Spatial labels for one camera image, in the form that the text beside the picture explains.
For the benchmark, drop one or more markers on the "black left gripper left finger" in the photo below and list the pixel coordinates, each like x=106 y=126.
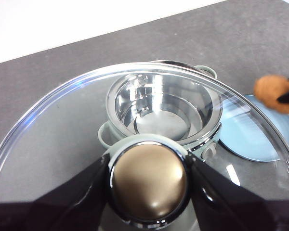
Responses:
x=62 y=207

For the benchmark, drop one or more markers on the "pale green electric steamer pot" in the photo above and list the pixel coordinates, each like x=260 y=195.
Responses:
x=159 y=106

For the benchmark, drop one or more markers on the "glass lid with green knob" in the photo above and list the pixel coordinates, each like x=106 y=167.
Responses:
x=149 y=178

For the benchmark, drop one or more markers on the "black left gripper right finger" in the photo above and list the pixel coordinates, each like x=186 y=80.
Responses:
x=231 y=207

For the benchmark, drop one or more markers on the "blue round plate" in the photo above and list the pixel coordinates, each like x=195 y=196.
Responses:
x=253 y=134

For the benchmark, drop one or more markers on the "orange-brown potato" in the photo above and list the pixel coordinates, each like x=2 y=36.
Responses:
x=267 y=92

